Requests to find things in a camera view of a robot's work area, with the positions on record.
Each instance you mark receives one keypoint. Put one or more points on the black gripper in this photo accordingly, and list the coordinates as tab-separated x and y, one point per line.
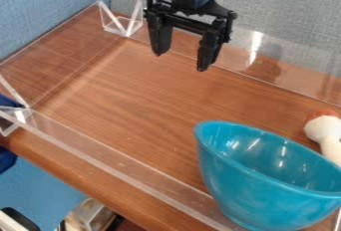
209	20

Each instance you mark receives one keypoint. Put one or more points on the white and orange toy mushroom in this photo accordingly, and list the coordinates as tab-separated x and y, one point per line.
322	129

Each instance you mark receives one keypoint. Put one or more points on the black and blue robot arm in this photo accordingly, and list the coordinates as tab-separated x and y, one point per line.
199	16

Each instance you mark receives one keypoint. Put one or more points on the blue plastic bowl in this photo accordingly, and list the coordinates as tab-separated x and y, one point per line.
272	184

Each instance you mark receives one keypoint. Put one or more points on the clear acrylic table barrier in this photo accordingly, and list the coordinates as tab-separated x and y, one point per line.
115	109

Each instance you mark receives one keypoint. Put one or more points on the dark blue object at left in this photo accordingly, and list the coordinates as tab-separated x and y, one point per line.
7	155

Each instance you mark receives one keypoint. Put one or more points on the black and white wheel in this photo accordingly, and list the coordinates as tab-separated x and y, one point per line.
14	221

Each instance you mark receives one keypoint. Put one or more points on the clear acrylic corner bracket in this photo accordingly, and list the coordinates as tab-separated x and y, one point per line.
125	26

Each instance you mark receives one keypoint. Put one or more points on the clear acrylic left bracket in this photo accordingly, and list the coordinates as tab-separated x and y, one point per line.
16	115

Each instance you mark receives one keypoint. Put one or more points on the metal frame under table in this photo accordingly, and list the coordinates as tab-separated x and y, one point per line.
90	216

